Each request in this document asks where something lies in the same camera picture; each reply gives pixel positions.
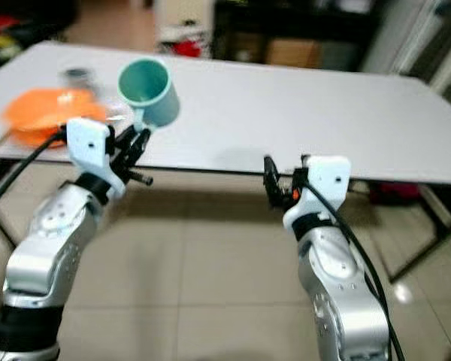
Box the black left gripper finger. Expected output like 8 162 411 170
129 126 153 162
113 125 136 156

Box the teal plastic mug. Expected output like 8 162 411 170
116 56 180 132

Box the orange plastic bowl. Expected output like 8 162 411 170
1 86 110 148

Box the red white bag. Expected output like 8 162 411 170
157 26 213 59

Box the brown cardboard box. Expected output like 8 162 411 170
266 38 322 69

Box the red yellow toy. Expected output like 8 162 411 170
0 15 29 62

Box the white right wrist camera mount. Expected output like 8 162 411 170
283 155 353 232

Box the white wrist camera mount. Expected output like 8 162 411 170
283 155 353 232
65 116 119 199

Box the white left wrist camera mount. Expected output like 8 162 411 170
65 116 119 199

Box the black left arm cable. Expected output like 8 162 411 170
0 128 70 217

